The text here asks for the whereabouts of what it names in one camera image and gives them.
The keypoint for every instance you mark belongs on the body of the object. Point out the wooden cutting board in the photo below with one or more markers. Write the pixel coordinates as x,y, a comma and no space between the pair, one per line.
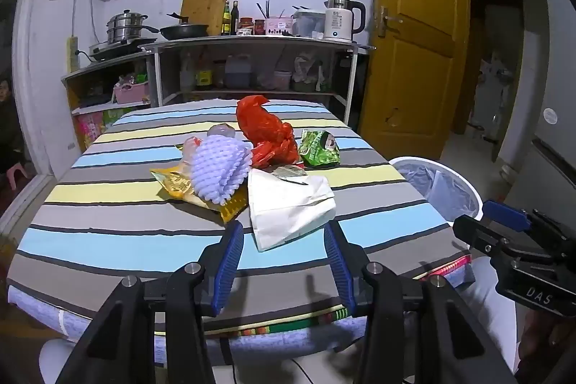
202,4

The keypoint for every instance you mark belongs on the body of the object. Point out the pink utensil holder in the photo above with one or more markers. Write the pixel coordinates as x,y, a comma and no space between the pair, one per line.
279,27

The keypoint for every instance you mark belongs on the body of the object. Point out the purple foam fruit net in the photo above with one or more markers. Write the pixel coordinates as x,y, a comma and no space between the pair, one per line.
218,170

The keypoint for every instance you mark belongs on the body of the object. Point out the bundle of chopsticks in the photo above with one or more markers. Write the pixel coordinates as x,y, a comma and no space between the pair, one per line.
267,9

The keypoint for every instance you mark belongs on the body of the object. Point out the oil bottle with yellow label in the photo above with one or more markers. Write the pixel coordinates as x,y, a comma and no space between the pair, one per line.
203,76

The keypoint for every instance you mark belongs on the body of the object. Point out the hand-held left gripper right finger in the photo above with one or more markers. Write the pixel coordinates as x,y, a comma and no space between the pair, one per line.
339,271

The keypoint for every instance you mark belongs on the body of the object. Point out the green bottle with yellow label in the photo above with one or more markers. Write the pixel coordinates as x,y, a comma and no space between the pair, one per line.
226,22

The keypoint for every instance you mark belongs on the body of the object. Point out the grey low shelf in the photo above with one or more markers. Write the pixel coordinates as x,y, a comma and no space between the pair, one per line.
90,71

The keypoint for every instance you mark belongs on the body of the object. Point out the yellow wooden door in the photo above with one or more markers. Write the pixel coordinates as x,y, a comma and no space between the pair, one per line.
414,73

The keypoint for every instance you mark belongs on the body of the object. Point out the white electric kettle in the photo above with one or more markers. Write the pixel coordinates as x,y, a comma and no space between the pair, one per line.
337,22

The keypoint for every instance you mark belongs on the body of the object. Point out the green snack packet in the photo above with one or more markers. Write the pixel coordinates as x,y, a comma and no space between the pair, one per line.
320,148

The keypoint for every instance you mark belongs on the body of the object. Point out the pink plastic stool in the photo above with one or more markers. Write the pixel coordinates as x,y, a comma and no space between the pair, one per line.
17,177

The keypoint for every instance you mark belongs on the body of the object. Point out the small red sauce jar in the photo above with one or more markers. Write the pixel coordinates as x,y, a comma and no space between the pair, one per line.
259,27

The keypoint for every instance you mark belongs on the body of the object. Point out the pink plastic basket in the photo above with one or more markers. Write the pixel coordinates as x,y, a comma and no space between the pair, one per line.
131,94

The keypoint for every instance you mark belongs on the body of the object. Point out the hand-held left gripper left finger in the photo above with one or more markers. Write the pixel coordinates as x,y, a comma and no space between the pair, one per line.
229,271

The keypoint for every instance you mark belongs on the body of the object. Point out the dark liquid jug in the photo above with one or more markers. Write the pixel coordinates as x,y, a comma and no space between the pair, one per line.
237,73

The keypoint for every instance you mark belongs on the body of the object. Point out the crumpled plastic bags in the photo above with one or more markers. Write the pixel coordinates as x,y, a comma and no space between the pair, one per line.
308,71

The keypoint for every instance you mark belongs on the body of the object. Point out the white plastic bottle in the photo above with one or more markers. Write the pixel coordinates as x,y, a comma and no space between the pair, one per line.
186,76

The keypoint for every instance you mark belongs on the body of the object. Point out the steel steamer pot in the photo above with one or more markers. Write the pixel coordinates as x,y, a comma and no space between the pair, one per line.
126,28

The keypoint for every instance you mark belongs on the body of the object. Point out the colourful packages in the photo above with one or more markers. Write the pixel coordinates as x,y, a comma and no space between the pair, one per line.
90,127

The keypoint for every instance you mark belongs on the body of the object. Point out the white paper bag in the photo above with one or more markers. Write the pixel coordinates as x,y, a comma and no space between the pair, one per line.
292,213

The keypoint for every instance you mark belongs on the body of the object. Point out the dark sauce bottle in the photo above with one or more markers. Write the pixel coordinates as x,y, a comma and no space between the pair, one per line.
235,22

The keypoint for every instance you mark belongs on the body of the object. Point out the black frying pan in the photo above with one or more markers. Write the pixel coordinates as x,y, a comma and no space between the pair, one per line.
184,31

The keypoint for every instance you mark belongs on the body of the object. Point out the round wall sticker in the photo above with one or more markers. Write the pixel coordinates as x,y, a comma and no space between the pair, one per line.
550,115

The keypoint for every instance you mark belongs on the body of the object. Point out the yellow gold snack packet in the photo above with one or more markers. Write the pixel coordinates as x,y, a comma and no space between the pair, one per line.
177,186

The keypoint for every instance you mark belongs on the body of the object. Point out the clear lidded container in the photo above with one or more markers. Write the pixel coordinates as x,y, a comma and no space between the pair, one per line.
308,23

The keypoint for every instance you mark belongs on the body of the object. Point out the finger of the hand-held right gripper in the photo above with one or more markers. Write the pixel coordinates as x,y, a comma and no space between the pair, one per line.
477,235
504,214

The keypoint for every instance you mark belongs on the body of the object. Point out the large red sauce jar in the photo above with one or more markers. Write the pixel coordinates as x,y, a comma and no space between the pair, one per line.
245,26

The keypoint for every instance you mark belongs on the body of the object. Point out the wall power strip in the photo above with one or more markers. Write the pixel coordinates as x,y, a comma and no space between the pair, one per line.
73,53

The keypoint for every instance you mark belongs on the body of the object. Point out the white bin with liner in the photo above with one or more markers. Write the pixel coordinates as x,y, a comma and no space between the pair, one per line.
432,186

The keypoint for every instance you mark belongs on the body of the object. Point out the white metal shelf rack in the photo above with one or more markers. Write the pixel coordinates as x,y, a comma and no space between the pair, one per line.
252,43

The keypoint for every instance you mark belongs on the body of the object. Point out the red plastic bag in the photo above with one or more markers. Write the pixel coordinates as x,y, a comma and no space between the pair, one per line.
265,127

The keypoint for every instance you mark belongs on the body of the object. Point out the induction cooker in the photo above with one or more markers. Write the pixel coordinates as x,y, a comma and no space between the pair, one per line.
119,49

